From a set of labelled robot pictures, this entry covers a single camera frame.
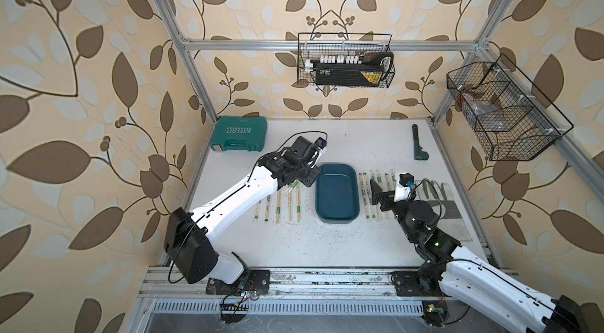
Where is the teal plastic storage box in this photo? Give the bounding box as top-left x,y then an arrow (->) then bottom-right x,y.
315,163 -> 360,224

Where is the green plastic tool case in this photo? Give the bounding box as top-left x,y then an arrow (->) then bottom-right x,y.
209,117 -> 267,152

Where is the black wire basket back wall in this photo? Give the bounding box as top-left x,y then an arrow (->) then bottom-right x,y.
297,32 -> 396,88

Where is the black power supply box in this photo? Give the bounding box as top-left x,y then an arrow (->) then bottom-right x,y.
315,63 -> 385,87

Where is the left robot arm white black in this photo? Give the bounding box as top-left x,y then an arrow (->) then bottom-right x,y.
164,132 -> 328,285

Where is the plastic bag in basket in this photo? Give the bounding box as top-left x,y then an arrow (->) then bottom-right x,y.
462,92 -> 503,122

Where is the green black hand tool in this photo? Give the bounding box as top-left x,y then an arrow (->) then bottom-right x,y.
412,124 -> 429,161

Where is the black wire basket right wall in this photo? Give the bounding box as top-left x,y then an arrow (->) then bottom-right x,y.
446,54 -> 574,161

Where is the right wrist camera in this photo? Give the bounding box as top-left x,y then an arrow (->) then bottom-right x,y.
394,172 -> 415,202

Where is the chopsticks pair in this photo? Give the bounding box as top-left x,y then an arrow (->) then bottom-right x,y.
390,169 -> 398,189
285,180 -> 299,195
254,200 -> 262,221
370,170 -> 384,221
275,191 -> 282,224
359,173 -> 376,221
296,184 -> 301,222
264,195 -> 271,224
384,172 -> 394,219

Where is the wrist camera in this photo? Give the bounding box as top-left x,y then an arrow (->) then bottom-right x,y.
310,137 -> 327,154
394,172 -> 415,202

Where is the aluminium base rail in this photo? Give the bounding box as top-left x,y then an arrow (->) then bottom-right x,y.
138,267 -> 452,317

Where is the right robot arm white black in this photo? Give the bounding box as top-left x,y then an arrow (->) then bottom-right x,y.
369,173 -> 589,332

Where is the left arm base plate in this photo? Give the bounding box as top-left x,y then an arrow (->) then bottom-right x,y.
205,268 -> 271,297

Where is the black wire basket wall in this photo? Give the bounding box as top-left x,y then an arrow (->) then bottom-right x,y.
446,54 -> 574,161
297,32 -> 396,88

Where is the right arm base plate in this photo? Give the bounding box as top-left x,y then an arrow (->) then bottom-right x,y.
390,270 -> 441,297

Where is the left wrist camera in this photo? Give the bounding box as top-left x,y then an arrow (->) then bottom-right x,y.
310,137 -> 327,154

